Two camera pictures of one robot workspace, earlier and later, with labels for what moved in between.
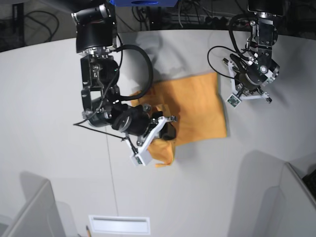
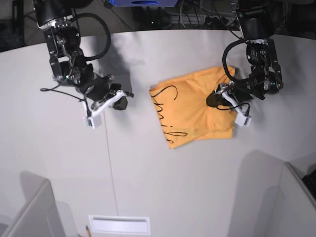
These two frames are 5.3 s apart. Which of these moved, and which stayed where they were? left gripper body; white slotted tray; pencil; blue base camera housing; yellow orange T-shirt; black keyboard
Moved: yellow orange T-shirt; left gripper body
Stayed: pencil; blue base camera housing; white slotted tray; black keyboard
